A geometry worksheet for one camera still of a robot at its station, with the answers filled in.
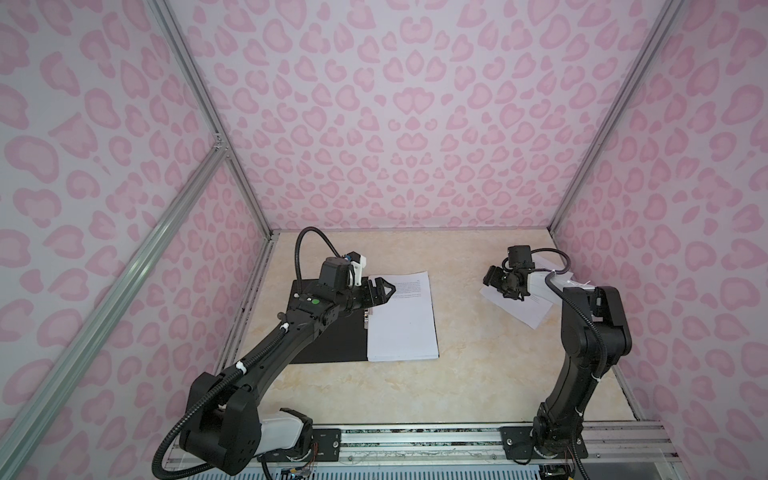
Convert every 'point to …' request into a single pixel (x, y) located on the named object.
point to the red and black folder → (343, 341)
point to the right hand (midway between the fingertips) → (494, 278)
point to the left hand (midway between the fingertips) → (386, 287)
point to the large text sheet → (404, 327)
